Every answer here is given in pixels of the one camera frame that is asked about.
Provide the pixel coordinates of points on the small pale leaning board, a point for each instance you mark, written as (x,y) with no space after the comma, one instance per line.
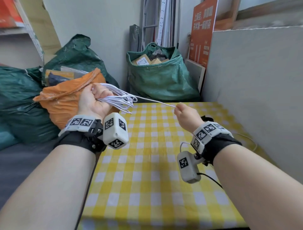
(195,73)

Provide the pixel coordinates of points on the orange poster board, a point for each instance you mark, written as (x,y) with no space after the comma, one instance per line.
(202,35)

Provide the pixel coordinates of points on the small plain cardboard box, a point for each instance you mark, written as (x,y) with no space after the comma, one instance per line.
(156,61)

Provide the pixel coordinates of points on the labelled cardboard box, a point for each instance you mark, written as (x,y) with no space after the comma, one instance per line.
(141,60)

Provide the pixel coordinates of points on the person's right forearm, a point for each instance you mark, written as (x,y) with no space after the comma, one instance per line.
(260,192)

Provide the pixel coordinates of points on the blue plastic bag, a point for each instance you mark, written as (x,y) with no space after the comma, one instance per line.
(7,139)

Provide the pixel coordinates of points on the person's left forearm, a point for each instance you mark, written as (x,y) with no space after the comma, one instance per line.
(45,189)

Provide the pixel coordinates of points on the brown wooden frame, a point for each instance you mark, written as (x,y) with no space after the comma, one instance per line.
(225,22)

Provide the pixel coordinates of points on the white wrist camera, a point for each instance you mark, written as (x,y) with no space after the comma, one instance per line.
(114,130)
(188,168)

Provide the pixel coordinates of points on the upright open green sack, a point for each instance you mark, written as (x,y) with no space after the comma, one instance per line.
(163,80)

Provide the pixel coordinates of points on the dark blue parcel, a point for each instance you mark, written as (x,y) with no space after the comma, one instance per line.
(58,79)

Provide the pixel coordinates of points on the orange woven sack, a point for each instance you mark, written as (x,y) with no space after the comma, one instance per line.
(61,104)

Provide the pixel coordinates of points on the person's left hand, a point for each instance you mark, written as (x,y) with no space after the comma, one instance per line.
(91,104)

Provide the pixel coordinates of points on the large grey board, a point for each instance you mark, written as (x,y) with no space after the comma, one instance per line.
(255,94)

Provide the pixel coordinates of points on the person's right hand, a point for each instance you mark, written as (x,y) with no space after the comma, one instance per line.
(188,117)

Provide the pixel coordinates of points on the clear plastic parcel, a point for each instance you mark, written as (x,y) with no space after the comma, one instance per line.
(75,71)

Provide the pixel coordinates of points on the white marker wrist band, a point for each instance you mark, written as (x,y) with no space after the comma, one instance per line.
(80,123)
(206,132)

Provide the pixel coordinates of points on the red box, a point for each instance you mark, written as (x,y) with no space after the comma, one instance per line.
(9,11)

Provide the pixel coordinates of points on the grey metal frame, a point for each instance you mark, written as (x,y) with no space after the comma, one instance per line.
(150,26)

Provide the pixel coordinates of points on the grey plastic parcel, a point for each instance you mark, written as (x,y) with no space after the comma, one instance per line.
(159,54)

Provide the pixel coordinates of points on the dark green woven sack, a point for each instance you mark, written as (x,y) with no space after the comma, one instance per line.
(21,106)

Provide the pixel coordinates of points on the bundle of leaning boards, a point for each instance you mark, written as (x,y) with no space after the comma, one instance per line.
(171,21)

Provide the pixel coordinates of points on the grey folded cover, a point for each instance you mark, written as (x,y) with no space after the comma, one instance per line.
(135,38)

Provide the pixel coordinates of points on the yellow flat parcel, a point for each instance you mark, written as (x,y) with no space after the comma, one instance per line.
(64,73)

